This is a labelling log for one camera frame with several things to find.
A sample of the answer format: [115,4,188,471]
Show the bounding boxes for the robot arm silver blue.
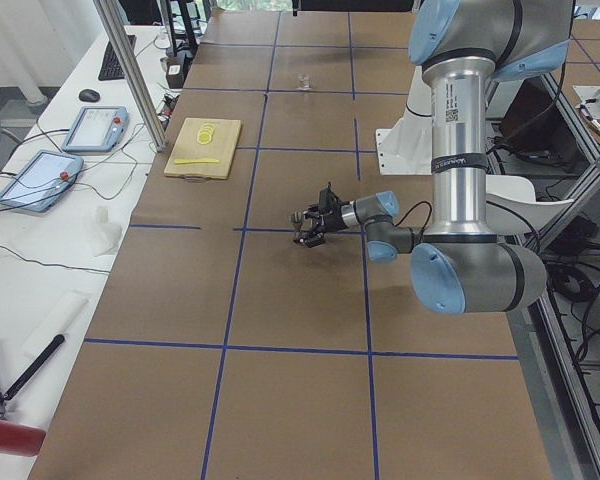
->
[291,1,574,314]

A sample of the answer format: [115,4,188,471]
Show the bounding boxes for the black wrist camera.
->
[318,183,341,212]

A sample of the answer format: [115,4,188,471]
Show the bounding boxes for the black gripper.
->
[293,202,354,247]

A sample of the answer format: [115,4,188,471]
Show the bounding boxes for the aluminium frame post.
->
[93,0,166,152]

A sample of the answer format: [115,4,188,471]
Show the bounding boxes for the clear glass shaker cup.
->
[297,73,311,91]

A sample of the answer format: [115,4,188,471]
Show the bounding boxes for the yellow plastic knife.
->
[173,157,221,165]

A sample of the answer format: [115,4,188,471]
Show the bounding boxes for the yellow lemon slices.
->
[196,123,216,145]

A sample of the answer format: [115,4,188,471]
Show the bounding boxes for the upper blue teach pendant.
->
[62,106,129,155]

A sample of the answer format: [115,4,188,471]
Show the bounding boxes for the wooden cutting board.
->
[164,117,242,180]

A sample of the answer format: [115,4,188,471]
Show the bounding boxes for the black computer mouse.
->
[78,89,101,103]

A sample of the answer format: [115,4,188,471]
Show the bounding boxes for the lower blue teach pendant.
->
[0,150,84,213]

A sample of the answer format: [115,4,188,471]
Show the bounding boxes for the black keyboard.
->
[98,42,125,81]

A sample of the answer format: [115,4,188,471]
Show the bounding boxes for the red cylinder bottle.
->
[0,420,46,457]

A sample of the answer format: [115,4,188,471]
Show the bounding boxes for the blue teach pendant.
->
[0,150,84,213]
[62,106,129,155]

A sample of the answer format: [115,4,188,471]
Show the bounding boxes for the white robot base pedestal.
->
[375,66,444,175]

